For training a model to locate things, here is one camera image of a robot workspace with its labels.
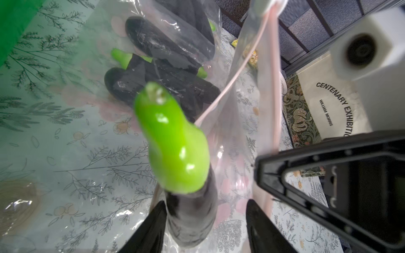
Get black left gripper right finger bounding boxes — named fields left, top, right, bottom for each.
left=246, top=199, right=297, bottom=253

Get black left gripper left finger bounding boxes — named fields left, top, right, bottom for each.
left=118, top=201, right=167, bottom=253

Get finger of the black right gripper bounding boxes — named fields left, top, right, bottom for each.
left=254, top=130, right=405, bottom=253

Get short eggplant basket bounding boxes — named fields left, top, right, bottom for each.
left=134, top=82, right=218, bottom=248

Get long eggplant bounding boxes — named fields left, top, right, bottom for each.
left=104, top=48, right=221, bottom=122

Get clear pink-dotted zip-top bag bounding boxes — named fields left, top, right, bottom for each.
left=156, top=0, right=215, bottom=44

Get floral patterned table mat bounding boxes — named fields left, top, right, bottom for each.
left=1, top=1, right=342, bottom=253

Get small patterned bowl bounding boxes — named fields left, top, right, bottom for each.
left=279, top=72, right=288, bottom=96

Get green plastic basket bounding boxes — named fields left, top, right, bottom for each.
left=1, top=0, right=44, bottom=65

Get beige tote bag green handles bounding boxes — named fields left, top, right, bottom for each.
left=282, top=52, right=372, bottom=178

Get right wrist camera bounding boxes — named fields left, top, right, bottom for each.
left=330, top=5, right=405, bottom=131

